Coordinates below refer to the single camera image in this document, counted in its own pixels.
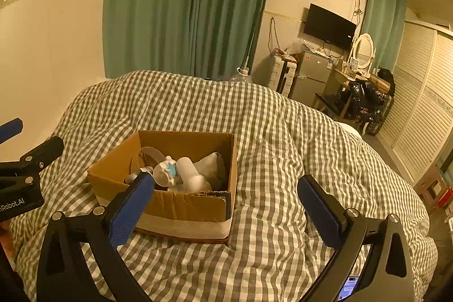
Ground checkered blanket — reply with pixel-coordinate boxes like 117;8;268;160
9;70;439;302

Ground black plastic bags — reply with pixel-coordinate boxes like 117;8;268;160
340;79;393;122

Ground smartphone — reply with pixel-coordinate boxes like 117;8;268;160
338;275;362;302

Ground light teal curtain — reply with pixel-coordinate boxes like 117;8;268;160
361;0;407;71

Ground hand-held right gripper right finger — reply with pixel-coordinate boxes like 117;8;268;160
296;175;415;302

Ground black wall television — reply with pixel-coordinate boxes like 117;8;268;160
304;4;357;50

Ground silver small fridge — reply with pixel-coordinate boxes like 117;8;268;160
290;51;337;108

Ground white cloth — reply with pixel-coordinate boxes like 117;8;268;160
195;152;227;187

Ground hanging wall cables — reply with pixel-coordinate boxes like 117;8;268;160
268;17;281;54

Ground dark green curtain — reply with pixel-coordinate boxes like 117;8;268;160
102;0;277;80

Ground white bottle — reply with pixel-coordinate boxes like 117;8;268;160
176;157;213;192

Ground white louvred wardrobe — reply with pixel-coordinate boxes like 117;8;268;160
375;19;453;182

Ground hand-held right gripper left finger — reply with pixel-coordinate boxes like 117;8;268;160
35;171;155;302

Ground white suitcase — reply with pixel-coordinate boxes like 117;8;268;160
267;56;298;94

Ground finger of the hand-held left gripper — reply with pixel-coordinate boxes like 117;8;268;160
0;118;23;144
0;136;65;187

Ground white oval mirror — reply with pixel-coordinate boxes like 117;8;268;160
349;34;376;71

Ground white and blue toy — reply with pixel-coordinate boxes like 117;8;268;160
154;156;181;187

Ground cardboard box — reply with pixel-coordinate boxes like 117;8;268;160
87;130;238;244

